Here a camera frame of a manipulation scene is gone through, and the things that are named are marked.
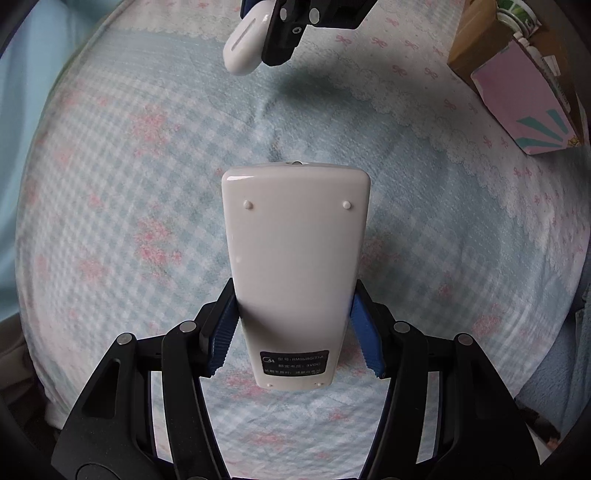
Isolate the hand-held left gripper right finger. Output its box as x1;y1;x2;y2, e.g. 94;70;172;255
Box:
353;278;541;480

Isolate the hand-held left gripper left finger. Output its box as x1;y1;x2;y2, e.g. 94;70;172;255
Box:
51;279;243;480

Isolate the white remote control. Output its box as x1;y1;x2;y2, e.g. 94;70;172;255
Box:
221;161;371;392

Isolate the paper-wrapped cardboard box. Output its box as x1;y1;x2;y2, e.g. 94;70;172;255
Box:
448;0;586;156

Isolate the small white tube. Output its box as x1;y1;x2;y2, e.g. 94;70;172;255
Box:
516;33;571;112

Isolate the checked floral bed sheet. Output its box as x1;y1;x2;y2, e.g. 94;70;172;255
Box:
9;0;591;480

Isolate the person's blue clothing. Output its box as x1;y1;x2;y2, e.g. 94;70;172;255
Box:
515;272;591;450

